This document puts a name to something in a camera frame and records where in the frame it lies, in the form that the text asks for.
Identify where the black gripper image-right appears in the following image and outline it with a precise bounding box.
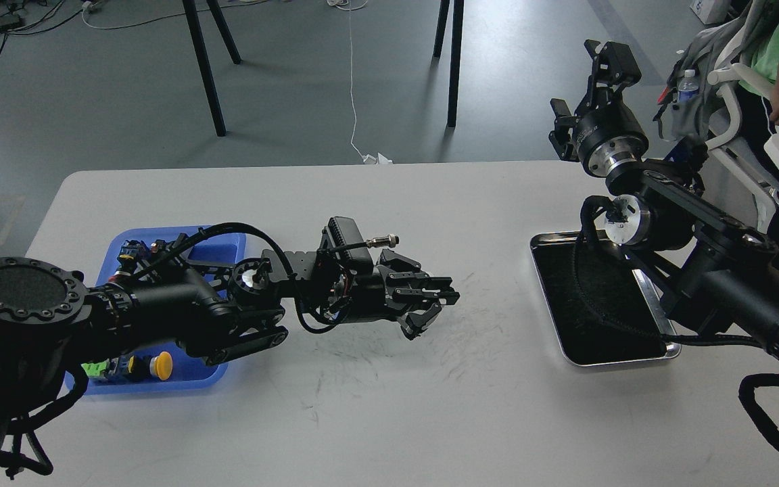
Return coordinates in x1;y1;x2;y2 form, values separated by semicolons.
549;39;649;178

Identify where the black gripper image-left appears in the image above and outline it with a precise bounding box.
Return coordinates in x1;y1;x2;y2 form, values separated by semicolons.
322;249;461;340

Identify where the silver metal tray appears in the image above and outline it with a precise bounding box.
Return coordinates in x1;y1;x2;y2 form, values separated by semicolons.
529;231;682;367

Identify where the blue plastic tray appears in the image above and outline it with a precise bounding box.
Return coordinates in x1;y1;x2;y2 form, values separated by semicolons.
85;226;247;396

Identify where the grey backpack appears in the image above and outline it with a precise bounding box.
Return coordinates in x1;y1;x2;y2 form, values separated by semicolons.
653;1;779;143

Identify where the clear water bottle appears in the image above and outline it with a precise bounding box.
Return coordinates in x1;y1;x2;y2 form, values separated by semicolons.
677;68;701;103

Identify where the black table leg right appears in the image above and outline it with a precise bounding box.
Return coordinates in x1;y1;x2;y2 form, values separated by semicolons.
433;1;465;129

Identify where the black table leg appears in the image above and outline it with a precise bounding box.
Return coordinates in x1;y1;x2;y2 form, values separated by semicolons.
433;1;465;129
183;0;242;137

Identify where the yellow mushroom push button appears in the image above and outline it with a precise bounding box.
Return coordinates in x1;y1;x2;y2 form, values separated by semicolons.
148;350;173;381

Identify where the green white push button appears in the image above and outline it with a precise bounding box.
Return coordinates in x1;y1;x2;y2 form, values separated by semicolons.
81;358;120;383

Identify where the black table leg left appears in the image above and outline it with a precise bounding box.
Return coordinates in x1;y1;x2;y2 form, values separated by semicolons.
183;0;242;137

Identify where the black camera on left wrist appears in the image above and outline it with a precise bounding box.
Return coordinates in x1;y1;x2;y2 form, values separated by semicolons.
317;216;400;275

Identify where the white chair frame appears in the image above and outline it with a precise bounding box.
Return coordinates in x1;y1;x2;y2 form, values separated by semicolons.
697;27;779;224

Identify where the white cable on floor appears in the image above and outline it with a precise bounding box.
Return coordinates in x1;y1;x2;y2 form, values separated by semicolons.
325;0;394;165

